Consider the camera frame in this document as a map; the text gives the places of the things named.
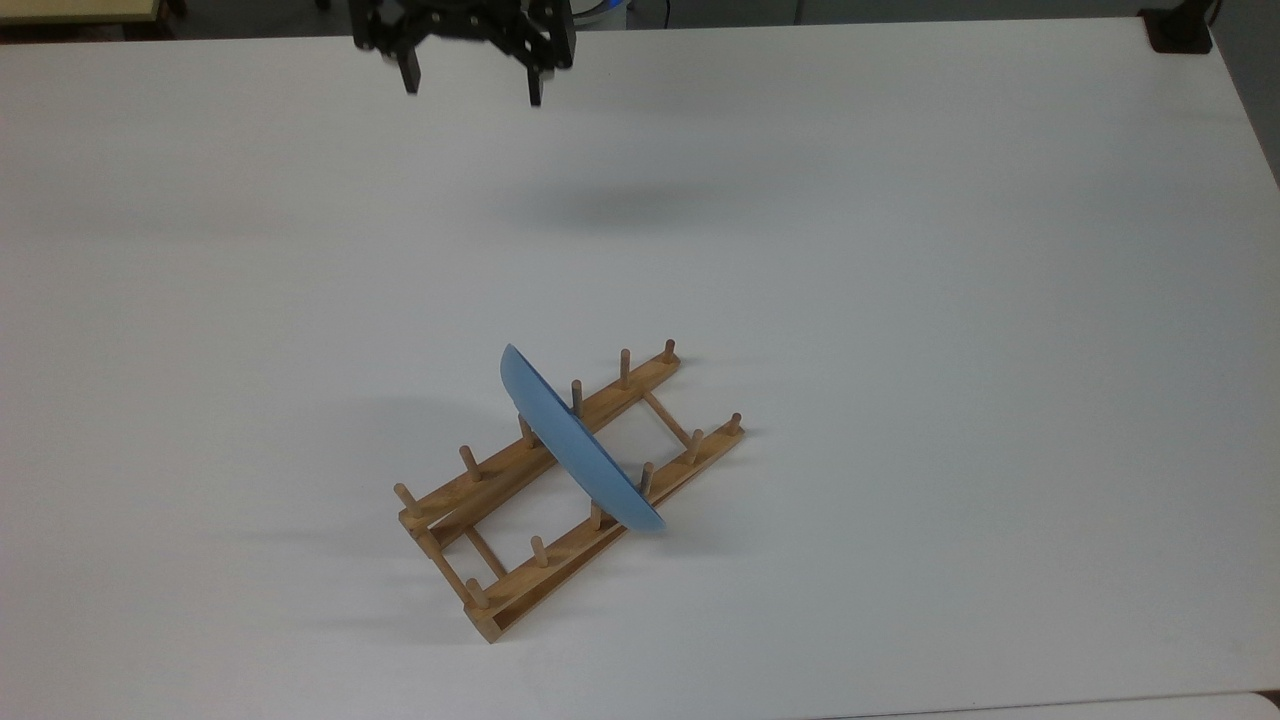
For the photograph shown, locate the black pole stand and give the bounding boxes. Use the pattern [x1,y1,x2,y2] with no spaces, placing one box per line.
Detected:
[1140,0,1223,55]

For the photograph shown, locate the blue plate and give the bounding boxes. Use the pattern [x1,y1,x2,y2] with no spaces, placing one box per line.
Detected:
[499,343,667,533]

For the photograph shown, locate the wooden plate rack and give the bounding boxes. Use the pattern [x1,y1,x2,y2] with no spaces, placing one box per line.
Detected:
[393,338,746,644]

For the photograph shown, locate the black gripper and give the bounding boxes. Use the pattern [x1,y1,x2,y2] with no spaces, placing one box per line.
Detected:
[348,0,578,108]

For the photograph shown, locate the light wooden desk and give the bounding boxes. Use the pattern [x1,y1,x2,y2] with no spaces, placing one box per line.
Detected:
[0,0,186,26]

